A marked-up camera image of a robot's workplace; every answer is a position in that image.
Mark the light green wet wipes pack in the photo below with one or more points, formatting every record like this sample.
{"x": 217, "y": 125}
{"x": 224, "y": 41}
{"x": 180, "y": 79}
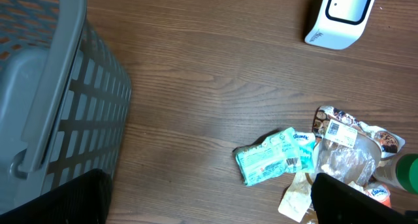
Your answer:
{"x": 277, "y": 154}

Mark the white barcode scanner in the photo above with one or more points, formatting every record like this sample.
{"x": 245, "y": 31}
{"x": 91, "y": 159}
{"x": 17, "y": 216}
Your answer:
{"x": 337, "y": 24}

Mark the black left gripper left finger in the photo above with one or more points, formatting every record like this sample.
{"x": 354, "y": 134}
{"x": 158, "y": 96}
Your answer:
{"x": 85, "y": 199}

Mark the teal white tissue pack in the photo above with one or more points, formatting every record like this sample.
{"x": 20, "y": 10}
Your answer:
{"x": 306, "y": 144}

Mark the grey plastic mesh basket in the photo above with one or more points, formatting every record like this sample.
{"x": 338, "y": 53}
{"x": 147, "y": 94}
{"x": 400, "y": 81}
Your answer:
{"x": 64, "y": 98}

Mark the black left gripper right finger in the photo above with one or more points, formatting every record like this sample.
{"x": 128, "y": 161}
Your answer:
{"x": 337, "y": 203}

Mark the green lid seasoning jar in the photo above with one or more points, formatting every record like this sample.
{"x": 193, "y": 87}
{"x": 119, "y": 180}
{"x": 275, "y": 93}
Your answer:
{"x": 400, "y": 172}

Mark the orange tissue pack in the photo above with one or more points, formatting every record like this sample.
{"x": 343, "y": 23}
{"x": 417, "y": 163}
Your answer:
{"x": 379, "y": 192}

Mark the brown white snack pouch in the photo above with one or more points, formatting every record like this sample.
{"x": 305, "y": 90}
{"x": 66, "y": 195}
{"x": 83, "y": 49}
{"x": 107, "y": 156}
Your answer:
{"x": 346, "y": 149}

